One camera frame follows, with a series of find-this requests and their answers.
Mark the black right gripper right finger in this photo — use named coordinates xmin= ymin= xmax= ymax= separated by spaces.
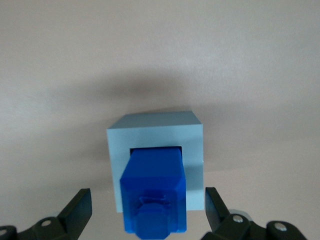
xmin=201 ymin=186 xmax=309 ymax=240

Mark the gray square base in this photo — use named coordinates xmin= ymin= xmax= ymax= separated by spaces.
xmin=106 ymin=110 xmax=206 ymax=215

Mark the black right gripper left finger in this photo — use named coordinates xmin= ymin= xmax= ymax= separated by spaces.
xmin=0 ymin=188 xmax=93 ymax=240

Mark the blue cube part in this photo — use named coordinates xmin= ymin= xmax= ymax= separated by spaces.
xmin=119 ymin=146 xmax=188 ymax=240

